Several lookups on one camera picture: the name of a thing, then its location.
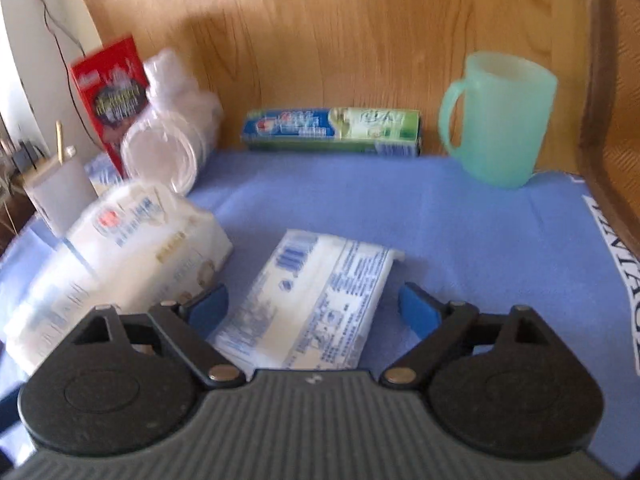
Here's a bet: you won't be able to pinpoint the black cable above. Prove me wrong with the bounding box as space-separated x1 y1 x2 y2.
21 0 108 153

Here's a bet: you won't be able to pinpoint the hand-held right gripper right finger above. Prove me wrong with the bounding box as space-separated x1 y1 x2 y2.
378 282 552 391

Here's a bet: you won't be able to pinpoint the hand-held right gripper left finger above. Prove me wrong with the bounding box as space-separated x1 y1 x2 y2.
72 284 247 392

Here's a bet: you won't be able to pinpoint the white tissue packet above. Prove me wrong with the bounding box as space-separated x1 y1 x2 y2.
206 229 406 372

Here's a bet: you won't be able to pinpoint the large white tissue pack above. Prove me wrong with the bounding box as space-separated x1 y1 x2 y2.
2 182 234 376

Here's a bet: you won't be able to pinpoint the white holder with sticks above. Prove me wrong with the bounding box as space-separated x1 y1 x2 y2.
22 121 97 238

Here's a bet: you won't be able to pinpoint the red cardboard box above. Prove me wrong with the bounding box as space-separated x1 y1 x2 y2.
69 35 153 180

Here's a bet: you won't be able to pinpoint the stack of clear plastic cups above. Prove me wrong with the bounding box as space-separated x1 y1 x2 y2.
120 49 224 197

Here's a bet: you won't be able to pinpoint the blue and green toothpaste box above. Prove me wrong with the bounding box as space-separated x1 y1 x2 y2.
241 106 423 158

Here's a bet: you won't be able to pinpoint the blue printed table cloth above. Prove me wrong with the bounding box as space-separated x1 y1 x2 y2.
0 151 640 480

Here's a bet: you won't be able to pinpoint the brown wooden chair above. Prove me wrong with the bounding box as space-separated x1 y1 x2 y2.
576 0 640 256

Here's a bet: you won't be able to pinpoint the black power adapter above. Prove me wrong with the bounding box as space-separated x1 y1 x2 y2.
11 140 42 175

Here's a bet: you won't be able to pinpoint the green plastic cup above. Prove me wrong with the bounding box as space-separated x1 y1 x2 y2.
438 51 559 190

